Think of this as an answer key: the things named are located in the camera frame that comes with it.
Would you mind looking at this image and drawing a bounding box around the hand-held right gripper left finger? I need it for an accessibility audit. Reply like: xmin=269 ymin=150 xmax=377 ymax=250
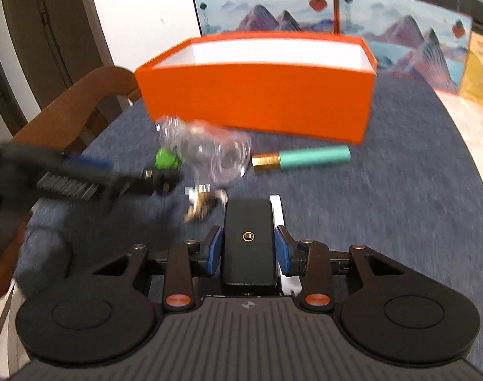
xmin=92 ymin=225 xmax=223 ymax=313

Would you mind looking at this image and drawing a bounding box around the teal tube with gold cap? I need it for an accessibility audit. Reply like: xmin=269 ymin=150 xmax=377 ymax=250
xmin=251 ymin=145 xmax=351 ymax=173

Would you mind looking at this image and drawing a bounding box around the mountain print box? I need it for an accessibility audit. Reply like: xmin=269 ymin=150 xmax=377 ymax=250
xmin=335 ymin=0 xmax=473 ymax=96
xmin=193 ymin=0 xmax=339 ymax=40

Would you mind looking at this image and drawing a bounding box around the brown wooden chair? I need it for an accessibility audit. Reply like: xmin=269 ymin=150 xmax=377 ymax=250
xmin=0 ymin=65 xmax=143 ymax=298

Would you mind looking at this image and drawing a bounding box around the black block with white ring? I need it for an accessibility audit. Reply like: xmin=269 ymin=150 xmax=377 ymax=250
xmin=221 ymin=194 xmax=285 ymax=296

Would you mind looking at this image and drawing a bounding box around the dark wooden door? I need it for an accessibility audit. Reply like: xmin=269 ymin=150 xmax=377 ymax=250
xmin=0 ymin=0 xmax=115 ymax=144

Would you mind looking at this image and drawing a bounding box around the gold patterned box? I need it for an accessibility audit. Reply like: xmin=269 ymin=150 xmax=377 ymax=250
xmin=458 ymin=30 xmax=483 ymax=106

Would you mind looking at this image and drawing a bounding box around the orange cardboard box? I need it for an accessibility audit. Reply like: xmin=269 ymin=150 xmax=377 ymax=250
xmin=134 ymin=32 xmax=378 ymax=144

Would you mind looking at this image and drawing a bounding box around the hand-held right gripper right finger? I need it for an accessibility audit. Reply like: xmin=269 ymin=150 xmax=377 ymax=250
xmin=274 ymin=225 xmax=405 ymax=313

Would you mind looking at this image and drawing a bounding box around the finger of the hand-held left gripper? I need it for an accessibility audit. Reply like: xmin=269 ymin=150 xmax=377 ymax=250
xmin=5 ymin=145 xmax=115 ymax=173
xmin=3 ymin=170 xmax=155 ymax=211

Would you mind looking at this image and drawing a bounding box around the blue-grey felt mat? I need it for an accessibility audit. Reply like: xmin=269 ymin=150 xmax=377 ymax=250
xmin=13 ymin=73 xmax=483 ymax=310

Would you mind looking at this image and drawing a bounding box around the clear plastic cup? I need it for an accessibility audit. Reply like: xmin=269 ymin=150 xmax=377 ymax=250
xmin=156 ymin=115 xmax=253 ymax=187

